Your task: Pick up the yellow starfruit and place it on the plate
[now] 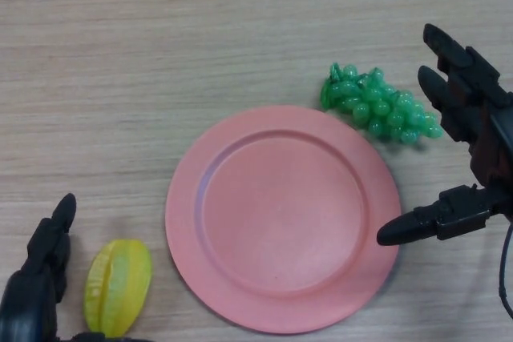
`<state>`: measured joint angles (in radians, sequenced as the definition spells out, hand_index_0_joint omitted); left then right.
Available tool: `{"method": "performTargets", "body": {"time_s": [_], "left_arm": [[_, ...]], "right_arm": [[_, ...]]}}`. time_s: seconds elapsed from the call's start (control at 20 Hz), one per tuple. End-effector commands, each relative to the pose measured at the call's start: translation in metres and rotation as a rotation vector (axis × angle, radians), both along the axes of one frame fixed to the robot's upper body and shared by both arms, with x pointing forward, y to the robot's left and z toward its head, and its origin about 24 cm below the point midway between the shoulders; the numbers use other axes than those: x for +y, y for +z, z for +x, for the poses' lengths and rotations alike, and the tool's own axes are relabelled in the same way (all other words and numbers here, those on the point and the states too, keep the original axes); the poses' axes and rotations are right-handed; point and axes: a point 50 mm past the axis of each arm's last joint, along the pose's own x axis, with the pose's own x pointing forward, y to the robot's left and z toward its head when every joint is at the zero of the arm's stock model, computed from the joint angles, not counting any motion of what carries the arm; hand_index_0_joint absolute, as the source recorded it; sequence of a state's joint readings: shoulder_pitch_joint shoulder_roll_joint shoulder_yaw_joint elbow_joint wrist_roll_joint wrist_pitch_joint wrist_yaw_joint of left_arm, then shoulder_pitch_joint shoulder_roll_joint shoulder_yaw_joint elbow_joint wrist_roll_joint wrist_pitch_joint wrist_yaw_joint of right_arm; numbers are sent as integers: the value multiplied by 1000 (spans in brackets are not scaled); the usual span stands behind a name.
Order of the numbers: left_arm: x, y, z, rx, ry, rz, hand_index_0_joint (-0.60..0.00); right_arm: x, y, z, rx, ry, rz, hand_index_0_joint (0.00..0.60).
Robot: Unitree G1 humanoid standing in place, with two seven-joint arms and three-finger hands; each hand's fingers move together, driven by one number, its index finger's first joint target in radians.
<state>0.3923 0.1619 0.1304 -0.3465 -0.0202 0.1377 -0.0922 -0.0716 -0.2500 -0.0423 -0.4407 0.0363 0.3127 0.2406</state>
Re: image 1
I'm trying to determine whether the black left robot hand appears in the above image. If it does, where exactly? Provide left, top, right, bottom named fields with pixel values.
left=0, top=192, right=153, bottom=342

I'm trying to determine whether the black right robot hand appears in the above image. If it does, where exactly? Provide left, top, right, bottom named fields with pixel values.
left=376, top=23, right=513, bottom=246

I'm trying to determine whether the yellow starfruit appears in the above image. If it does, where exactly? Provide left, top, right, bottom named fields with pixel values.
left=83, top=239, right=154, bottom=339

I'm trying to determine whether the pink round plate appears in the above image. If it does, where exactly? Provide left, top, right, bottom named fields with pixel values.
left=164, top=104, right=402, bottom=335

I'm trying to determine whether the green grape bunch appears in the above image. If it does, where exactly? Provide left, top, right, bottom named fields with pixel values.
left=319, top=62, right=445, bottom=146

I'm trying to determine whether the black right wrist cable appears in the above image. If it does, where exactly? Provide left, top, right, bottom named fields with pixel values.
left=495, top=223, right=513, bottom=317

